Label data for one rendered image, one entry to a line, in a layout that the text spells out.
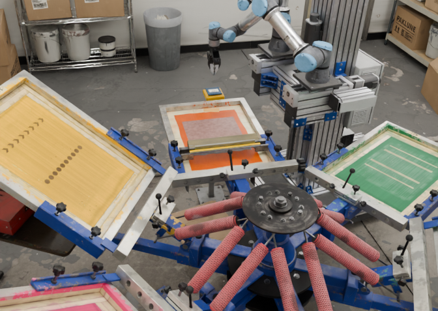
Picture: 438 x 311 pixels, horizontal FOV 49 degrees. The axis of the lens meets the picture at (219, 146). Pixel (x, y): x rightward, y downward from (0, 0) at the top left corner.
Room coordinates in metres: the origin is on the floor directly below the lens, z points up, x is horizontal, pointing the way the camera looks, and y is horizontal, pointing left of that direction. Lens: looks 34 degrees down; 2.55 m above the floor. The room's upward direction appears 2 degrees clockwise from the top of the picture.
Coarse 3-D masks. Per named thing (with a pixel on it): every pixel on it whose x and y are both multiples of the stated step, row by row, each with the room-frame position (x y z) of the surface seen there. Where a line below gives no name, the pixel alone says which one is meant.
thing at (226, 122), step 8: (208, 112) 2.74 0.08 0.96; (216, 112) 2.75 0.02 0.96; (224, 112) 2.75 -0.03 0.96; (232, 112) 2.75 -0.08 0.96; (216, 120) 2.65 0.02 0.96; (224, 120) 2.65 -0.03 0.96; (232, 120) 2.65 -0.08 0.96; (216, 128) 2.54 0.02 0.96; (224, 128) 2.55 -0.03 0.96; (232, 128) 2.55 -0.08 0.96; (240, 128) 2.55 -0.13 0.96; (216, 136) 2.45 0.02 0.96; (240, 152) 2.30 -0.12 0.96; (248, 152) 2.30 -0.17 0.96; (256, 152) 2.30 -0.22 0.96; (232, 160) 2.21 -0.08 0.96; (240, 160) 2.21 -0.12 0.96; (248, 160) 2.21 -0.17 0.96; (256, 160) 2.22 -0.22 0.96
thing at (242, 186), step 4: (232, 180) 1.96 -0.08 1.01; (236, 180) 1.92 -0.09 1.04; (240, 180) 1.92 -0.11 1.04; (244, 180) 1.92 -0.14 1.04; (236, 184) 1.89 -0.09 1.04; (240, 184) 1.89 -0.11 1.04; (244, 184) 1.89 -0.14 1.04; (236, 188) 1.89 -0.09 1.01; (240, 188) 1.85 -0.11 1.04; (244, 188) 1.86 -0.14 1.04; (248, 188) 1.86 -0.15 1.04; (244, 192) 1.83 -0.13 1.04
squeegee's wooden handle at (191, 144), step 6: (210, 138) 2.27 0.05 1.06; (216, 138) 2.27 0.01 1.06; (222, 138) 2.27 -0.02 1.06; (228, 138) 2.28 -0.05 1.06; (234, 138) 2.28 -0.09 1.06; (240, 138) 2.28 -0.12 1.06; (246, 138) 2.29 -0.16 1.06; (252, 138) 2.29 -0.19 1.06; (258, 138) 2.30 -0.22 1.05; (192, 144) 2.21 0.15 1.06; (198, 144) 2.21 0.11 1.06; (204, 144) 2.22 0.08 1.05
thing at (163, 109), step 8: (168, 104) 2.77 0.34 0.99; (176, 104) 2.77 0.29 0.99; (184, 104) 2.77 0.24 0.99; (192, 104) 2.78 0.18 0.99; (200, 104) 2.79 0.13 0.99; (208, 104) 2.80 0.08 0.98; (216, 104) 2.81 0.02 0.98; (224, 104) 2.83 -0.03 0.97; (232, 104) 2.84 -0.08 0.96; (240, 104) 2.85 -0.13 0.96; (160, 112) 2.67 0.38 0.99; (248, 112) 2.70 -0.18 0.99; (168, 120) 2.57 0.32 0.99; (248, 120) 2.65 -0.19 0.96; (256, 120) 2.60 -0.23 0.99; (168, 128) 2.47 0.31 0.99; (256, 128) 2.50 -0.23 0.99; (168, 136) 2.38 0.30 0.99; (272, 160) 2.20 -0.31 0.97
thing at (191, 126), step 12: (180, 120) 2.63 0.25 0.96; (192, 120) 2.64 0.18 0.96; (204, 120) 2.64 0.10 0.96; (180, 132) 2.48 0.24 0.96; (192, 132) 2.49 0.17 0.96; (204, 132) 2.49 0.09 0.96; (204, 156) 2.24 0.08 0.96; (216, 156) 2.24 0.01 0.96; (192, 168) 2.12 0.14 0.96; (204, 168) 2.13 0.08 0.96
